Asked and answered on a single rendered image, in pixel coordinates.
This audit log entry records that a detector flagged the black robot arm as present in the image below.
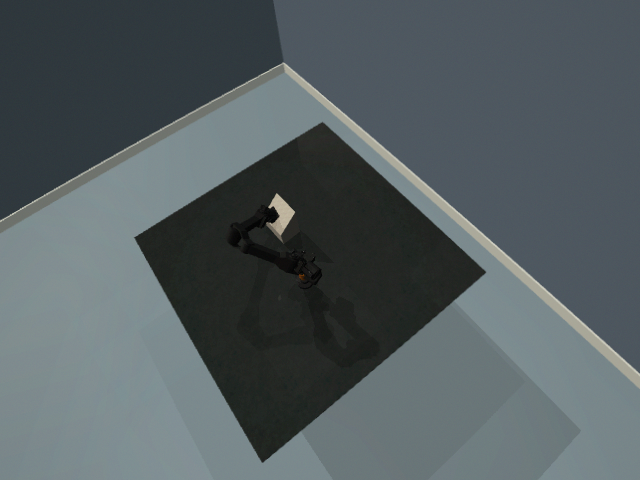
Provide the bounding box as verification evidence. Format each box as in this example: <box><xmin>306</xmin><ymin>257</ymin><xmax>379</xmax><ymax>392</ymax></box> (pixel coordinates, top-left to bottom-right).
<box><xmin>224</xmin><ymin>205</ymin><xmax>321</xmax><ymax>280</ymax></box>

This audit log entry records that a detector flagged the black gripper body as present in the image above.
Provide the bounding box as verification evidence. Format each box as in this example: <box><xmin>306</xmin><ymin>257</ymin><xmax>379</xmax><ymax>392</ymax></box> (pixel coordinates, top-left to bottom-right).
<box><xmin>300</xmin><ymin>272</ymin><xmax>322</xmax><ymax>285</ymax></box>

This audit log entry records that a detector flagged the dark grey round pedestal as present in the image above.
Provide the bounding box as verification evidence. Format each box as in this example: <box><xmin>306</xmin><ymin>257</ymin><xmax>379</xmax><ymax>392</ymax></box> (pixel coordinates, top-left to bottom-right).
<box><xmin>296</xmin><ymin>275</ymin><xmax>313</xmax><ymax>289</ymax></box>

